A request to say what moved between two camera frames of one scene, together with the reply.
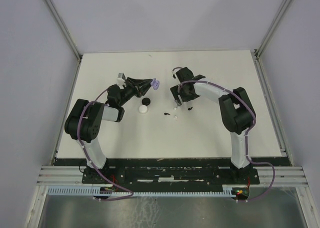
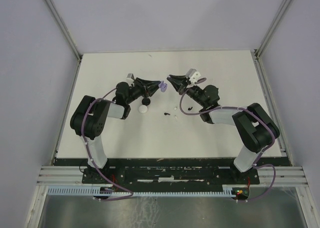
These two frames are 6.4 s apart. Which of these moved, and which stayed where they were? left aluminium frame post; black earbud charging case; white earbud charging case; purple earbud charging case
Moved: purple earbud charging case
Stayed: left aluminium frame post; white earbud charging case; black earbud charging case
